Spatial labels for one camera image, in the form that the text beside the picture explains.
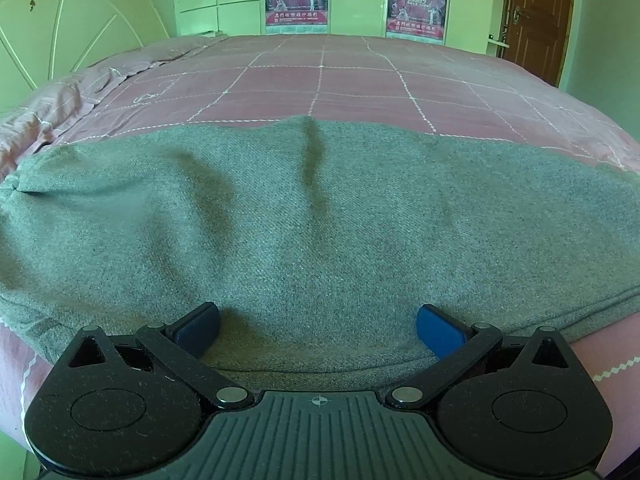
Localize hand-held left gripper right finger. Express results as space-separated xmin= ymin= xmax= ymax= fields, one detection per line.
xmin=387 ymin=304 xmax=576 ymax=408

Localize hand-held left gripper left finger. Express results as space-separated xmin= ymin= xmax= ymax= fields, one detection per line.
xmin=65 ymin=302 xmax=253 ymax=411

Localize grey pants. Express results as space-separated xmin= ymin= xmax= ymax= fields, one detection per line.
xmin=0 ymin=114 xmax=640 ymax=392

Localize pink checked bed sheet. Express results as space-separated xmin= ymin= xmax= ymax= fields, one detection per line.
xmin=0 ymin=34 xmax=640 ymax=480

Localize pink pillow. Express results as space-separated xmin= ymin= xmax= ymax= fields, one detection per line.
xmin=0 ymin=36 xmax=228 ymax=181

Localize cream corner shelf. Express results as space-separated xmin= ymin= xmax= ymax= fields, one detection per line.
xmin=486 ymin=0 xmax=517 ymax=58

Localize cream arched headboard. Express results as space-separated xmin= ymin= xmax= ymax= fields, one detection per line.
xmin=0 ymin=0 xmax=172 ymax=116

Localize brown wooden door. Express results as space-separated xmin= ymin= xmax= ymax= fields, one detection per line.
xmin=501 ymin=0 xmax=577 ymax=86

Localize cream glossy wardrobe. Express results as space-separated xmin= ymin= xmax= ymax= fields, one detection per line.
xmin=172 ymin=0 xmax=497 ymax=53

